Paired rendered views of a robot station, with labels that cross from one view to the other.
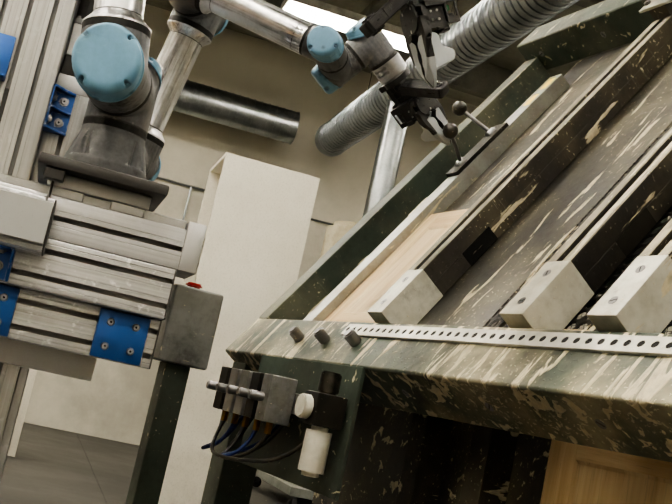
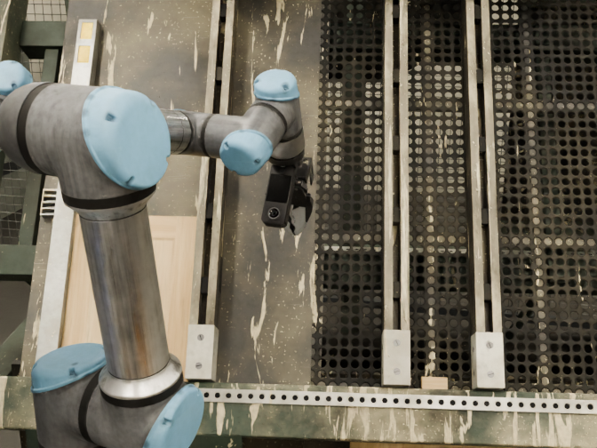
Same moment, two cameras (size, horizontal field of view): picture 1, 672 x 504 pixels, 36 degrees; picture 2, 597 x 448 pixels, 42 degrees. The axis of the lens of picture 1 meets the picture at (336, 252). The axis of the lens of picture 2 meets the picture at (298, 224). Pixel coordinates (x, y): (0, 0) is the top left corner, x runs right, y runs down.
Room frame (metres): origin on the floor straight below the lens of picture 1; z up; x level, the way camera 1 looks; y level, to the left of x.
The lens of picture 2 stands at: (1.05, 1.22, 1.81)
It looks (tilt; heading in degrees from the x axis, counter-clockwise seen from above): 18 degrees down; 297
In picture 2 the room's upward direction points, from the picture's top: straight up
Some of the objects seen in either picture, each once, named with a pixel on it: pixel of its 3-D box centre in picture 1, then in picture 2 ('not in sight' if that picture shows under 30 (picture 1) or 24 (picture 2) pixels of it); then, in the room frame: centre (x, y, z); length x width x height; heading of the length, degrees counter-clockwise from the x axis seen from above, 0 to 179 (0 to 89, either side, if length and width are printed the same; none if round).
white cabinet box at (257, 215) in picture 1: (225, 335); not in sight; (6.24, 0.54, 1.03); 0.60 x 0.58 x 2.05; 14
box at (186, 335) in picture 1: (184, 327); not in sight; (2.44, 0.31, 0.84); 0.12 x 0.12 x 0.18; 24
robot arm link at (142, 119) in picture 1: (124, 90); (76, 393); (1.83, 0.44, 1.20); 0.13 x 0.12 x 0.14; 1
